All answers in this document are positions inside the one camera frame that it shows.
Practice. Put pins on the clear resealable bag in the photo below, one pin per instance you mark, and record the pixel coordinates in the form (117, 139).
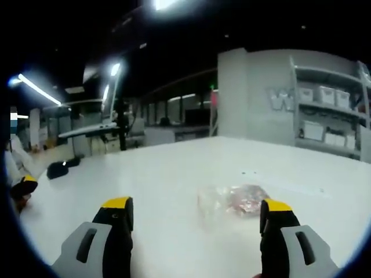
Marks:
(229, 202)

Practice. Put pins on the grey shelf unit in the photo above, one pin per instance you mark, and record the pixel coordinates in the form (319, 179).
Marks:
(327, 75)

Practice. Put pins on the bright ceiling lamp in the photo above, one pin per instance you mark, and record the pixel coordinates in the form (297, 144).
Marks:
(165, 3)

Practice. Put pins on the person in white shirt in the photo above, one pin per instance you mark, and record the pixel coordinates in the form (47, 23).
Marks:
(14, 162)

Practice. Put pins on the short tube lamp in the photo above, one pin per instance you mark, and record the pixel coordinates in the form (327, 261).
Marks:
(115, 69)

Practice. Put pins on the grey wall letter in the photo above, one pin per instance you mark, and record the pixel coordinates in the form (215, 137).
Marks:
(279, 100)

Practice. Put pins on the pink hanging sign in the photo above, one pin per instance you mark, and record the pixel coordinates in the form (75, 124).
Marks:
(214, 98)

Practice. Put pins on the group of white storage bins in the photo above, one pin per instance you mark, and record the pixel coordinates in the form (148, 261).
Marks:
(327, 94)

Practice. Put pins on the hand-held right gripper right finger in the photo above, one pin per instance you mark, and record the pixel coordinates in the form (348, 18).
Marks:
(275, 249)

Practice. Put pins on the long tube lamp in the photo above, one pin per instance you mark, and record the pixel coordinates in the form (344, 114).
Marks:
(37, 89)

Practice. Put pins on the small black object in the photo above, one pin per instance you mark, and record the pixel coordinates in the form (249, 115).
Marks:
(74, 162)

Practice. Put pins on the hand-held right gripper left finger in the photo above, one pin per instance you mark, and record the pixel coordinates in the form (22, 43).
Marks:
(116, 246)

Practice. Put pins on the large black object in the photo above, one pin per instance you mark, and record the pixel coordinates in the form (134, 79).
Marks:
(57, 171)

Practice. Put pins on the white background table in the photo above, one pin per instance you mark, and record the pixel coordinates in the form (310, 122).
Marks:
(87, 130)

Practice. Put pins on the black stand post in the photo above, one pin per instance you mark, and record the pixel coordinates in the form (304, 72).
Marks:
(121, 127)

